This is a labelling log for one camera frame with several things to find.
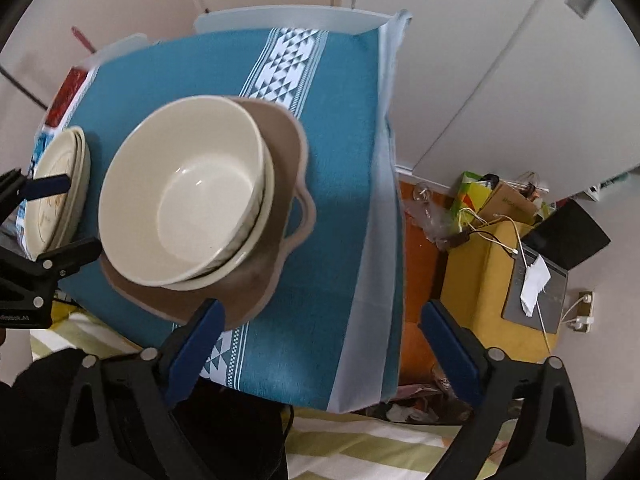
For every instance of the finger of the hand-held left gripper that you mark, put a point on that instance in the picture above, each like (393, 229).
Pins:
(70, 255)
(47, 186)

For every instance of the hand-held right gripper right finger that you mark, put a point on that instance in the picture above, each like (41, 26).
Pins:
(450, 345)

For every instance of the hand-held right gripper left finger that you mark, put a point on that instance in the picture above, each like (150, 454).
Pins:
(195, 355)

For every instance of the patterned cream plate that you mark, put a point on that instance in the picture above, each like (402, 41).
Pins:
(47, 160)

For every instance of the large white plate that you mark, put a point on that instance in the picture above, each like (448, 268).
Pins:
(79, 170)

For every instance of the large cream plate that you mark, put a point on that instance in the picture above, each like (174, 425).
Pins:
(87, 175)

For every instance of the cream bowl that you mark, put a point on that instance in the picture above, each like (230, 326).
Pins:
(215, 276)

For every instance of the white bowl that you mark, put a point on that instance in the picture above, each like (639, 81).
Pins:
(200, 185)

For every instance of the brown plastic basin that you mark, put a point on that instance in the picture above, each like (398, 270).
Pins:
(280, 160)

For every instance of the yellow storage box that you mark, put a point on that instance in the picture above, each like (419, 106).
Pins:
(475, 285)

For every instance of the crumpled plastic wrapper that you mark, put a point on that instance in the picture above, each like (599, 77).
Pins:
(400, 412)

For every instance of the red printed packet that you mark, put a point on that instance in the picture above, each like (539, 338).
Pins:
(67, 92)

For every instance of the crumpled white paper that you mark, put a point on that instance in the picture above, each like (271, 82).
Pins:
(532, 285)

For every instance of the grey laptop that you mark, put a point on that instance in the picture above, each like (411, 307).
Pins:
(557, 300)

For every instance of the clear plastic bag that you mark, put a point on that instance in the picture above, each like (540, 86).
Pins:
(440, 225)

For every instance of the yellow striped bedding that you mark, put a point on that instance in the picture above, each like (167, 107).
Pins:
(380, 445)

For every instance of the white charger plug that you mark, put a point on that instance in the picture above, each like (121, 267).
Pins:
(580, 322)

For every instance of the green yellow carton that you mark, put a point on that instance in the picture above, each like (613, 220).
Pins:
(467, 195)

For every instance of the clear glass bulb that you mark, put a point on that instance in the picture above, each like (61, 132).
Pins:
(422, 192)
(530, 180)

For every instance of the cardboard box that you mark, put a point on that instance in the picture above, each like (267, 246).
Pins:
(510, 200)

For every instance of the teal tablecloth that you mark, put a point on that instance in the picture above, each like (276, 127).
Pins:
(340, 135)

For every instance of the white wardrobe door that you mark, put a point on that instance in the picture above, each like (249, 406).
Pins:
(500, 85)

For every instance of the wall socket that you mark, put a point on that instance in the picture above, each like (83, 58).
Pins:
(586, 302)

